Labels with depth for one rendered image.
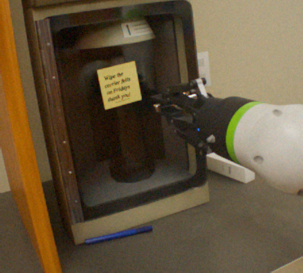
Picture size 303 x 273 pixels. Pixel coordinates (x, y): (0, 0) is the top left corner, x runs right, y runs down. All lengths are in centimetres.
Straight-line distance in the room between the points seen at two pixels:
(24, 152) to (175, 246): 34
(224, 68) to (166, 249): 80
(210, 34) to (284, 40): 33
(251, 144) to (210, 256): 33
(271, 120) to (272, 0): 112
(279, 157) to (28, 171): 41
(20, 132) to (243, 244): 45
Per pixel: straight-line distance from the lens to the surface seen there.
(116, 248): 86
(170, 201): 94
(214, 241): 85
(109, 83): 81
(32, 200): 74
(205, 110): 64
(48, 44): 78
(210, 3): 144
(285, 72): 165
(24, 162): 72
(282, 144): 49
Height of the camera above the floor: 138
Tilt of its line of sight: 15 degrees down
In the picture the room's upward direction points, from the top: 7 degrees counter-clockwise
